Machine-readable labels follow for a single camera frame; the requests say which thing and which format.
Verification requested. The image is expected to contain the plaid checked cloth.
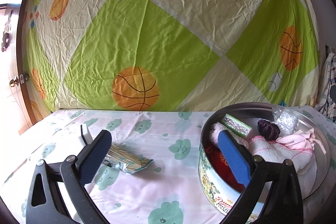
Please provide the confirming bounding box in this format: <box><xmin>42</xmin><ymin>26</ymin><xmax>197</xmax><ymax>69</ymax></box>
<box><xmin>314</xmin><ymin>47</ymin><xmax>335</xmax><ymax>123</ymax></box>

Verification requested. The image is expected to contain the cloud pattern table cloth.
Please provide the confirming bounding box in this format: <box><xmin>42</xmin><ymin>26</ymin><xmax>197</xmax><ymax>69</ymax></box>
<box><xmin>1</xmin><ymin>103</ymin><xmax>335</xmax><ymax>223</ymax></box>

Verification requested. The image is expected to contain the clear plastic bag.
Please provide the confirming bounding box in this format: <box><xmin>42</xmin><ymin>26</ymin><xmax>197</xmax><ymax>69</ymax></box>
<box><xmin>273</xmin><ymin>109</ymin><xmax>298</xmax><ymax>136</ymax></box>

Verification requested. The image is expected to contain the pink drawstring pouch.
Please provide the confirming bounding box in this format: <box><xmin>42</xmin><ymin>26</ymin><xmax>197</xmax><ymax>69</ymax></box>
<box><xmin>276</xmin><ymin>128</ymin><xmax>327</xmax><ymax>155</ymax></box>

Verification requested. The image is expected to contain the round cookie tin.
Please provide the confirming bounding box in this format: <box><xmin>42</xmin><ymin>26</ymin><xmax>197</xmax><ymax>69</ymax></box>
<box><xmin>198</xmin><ymin>102</ymin><xmax>335</xmax><ymax>222</ymax></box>

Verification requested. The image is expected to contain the wooden door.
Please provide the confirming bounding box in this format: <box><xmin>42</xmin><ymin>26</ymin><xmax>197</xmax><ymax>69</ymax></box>
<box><xmin>1</xmin><ymin>0</ymin><xmax>37</xmax><ymax>135</ymax></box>

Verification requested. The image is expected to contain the red satin drawstring pouch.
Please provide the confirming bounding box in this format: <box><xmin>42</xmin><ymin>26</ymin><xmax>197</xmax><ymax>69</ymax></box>
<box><xmin>205</xmin><ymin>144</ymin><xmax>244</xmax><ymax>193</ymax></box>

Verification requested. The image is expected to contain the toothpick packet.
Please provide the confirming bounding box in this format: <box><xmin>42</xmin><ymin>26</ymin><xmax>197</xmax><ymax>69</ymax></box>
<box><xmin>102</xmin><ymin>144</ymin><xmax>154</xmax><ymax>175</ymax></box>

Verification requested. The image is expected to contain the white pink-trimmed towel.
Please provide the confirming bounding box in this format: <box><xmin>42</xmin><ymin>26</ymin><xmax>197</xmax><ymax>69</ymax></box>
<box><xmin>234</xmin><ymin>135</ymin><xmax>313</xmax><ymax>174</ymax></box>

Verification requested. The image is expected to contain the green tissue pack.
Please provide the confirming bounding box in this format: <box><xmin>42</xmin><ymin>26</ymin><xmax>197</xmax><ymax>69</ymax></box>
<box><xmin>221</xmin><ymin>114</ymin><xmax>253</xmax><ymax>139</ymax></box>

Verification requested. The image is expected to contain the brass door knob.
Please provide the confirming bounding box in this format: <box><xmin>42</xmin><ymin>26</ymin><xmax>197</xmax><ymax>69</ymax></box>
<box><xmin>9</xmin><ymin>73</ymin><xmax>30</xmax><ymax>88</ymax></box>

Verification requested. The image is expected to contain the green basketball pattern sheet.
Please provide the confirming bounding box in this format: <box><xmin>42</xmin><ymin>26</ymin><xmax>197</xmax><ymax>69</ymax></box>
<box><xmin>23</xmin><ymin>0</ymin><xmax>319</xmax><ymax>119</ymax></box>

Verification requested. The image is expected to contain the dark purple yarn ball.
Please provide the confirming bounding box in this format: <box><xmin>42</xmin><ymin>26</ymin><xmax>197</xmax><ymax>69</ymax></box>
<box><xmin>257</xmin><ymin>119</ymin><xmax>281</xmax><ymax>141</ymax></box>

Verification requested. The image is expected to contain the white black sponge block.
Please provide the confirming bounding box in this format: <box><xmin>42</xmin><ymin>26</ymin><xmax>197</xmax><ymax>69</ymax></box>
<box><xmin>79</xmin><ymin>124</ymin><xmax>93</xmax><ymax>146</ymax></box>

